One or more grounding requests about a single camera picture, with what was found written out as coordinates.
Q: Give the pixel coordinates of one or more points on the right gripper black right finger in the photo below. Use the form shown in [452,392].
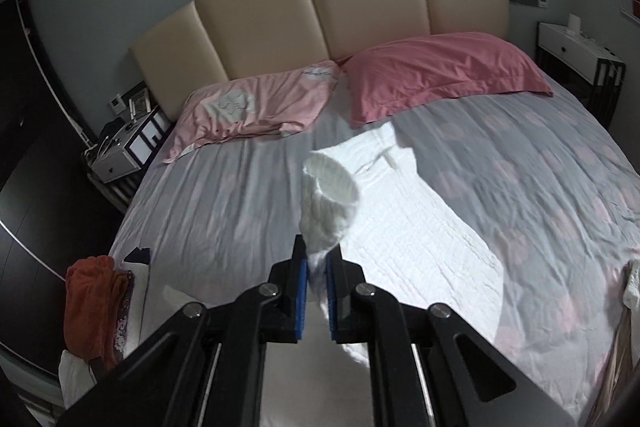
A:
[429,367]

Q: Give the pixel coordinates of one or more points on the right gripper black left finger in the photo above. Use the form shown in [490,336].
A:
[203,366]

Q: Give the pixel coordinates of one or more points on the white crinkled cotton garment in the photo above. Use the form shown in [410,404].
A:
[365,196]

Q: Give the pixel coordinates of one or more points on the floral dark folded garment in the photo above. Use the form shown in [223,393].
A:
[119,336]

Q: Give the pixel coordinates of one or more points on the orange folded towel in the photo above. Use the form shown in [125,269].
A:
[94,293]

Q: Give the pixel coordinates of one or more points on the cream garment at bed edge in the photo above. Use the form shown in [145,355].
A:
[617,403]

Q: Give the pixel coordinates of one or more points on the grey pink-dotted duvet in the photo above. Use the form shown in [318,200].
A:
[542,183]

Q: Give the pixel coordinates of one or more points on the left black-white nightstand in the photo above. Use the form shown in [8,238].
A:
[126,147]

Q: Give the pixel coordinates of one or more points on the black-white nightstand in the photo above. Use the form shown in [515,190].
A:
[126,147]
[592,73]

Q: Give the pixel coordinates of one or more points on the light pink pillow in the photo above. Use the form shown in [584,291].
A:
[282,104]

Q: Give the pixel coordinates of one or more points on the dark pink pillow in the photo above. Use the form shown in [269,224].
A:
[392,77]

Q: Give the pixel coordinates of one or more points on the right black-white nightstand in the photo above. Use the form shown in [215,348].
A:
[592,73]

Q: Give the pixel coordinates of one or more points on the beige padded headboard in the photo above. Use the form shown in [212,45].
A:
[210,41]

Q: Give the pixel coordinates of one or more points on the small wall thermostat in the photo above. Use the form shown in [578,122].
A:
[117,104]

